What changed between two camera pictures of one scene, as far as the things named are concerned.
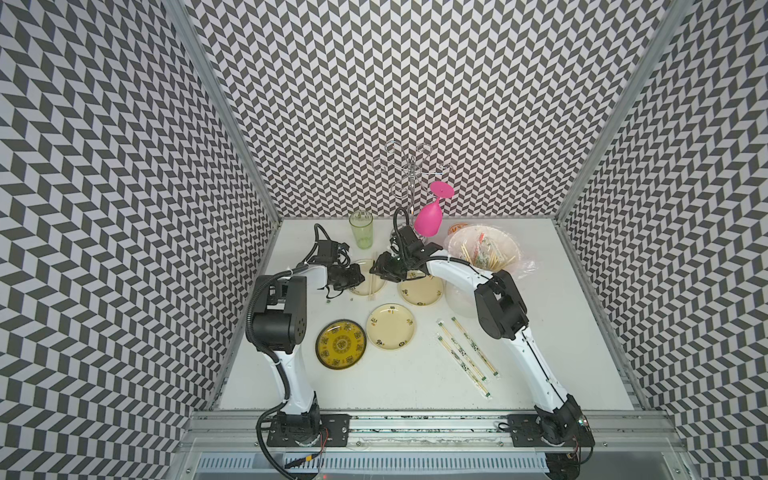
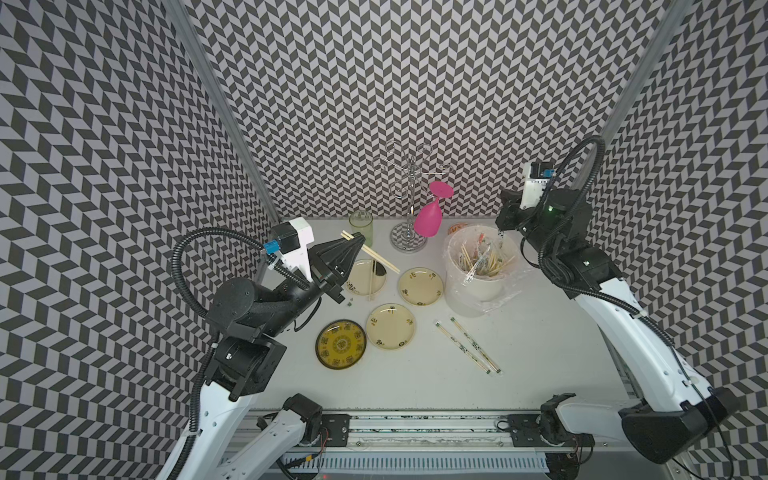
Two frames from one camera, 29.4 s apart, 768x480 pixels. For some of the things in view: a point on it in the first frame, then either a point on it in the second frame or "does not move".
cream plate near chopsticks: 390,326 does not move
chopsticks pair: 465,369 to 371,253
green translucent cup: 362,225 does not move
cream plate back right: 420,289 does not move
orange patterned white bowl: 456,227 does not move
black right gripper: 384,261 to 511,204
